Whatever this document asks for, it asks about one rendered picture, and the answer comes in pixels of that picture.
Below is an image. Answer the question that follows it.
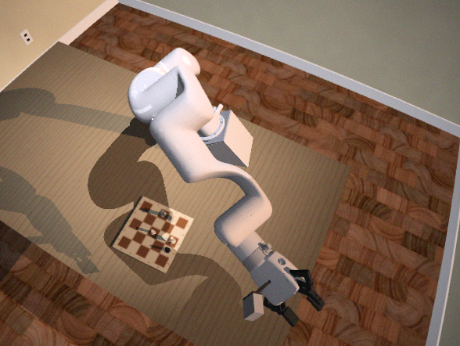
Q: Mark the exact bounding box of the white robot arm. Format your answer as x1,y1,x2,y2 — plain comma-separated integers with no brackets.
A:
128,48,272,272

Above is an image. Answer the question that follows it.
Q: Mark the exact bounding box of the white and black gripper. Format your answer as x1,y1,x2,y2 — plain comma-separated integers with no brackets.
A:
250,251,325,327

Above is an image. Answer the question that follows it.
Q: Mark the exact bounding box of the checkered chessboard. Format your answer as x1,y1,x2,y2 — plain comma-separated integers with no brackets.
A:
113,196,194,273

